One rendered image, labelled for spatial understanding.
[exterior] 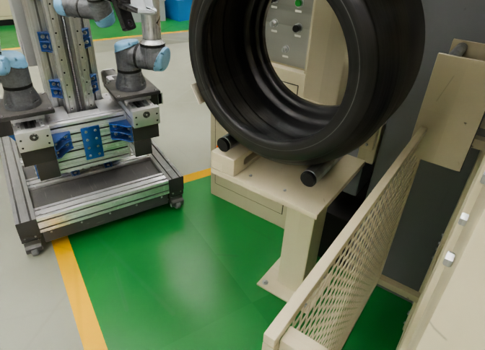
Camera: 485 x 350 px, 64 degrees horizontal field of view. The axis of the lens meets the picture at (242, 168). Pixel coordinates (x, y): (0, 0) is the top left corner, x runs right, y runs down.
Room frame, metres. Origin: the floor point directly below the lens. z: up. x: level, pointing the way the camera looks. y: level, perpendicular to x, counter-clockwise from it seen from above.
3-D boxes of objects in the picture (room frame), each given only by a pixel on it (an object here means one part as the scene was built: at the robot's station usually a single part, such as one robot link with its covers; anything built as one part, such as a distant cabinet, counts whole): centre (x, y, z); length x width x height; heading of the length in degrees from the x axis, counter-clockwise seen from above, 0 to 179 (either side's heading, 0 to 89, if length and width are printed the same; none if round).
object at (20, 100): (1.58, 1.00, 0.77); 0.15 x 0.15 x 0.10
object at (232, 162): (1.13, -0.04, 0.84); 0.36 x 0.09 x 0.06; 146
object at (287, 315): (0.68, -0.30, 0.65); 0.90 x 0.02 x 0.70; 146
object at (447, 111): (1.03, -0.59, 1.05); 0.20 x 0.15 x 0.30; 146
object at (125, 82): (1.86, 0.58, 0.77); 0.15 x 0.15 x 0.10
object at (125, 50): (1.86, 0.58, 0.88); 0.13 x 0.12 x 0.14; 76
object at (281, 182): (1.06, -0.15, 0.80); 0.37 x 0.36 x 0.02; 56
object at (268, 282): (1.28, -0.28, 0.01); 0.27 x 0.27 x 0.02; 56
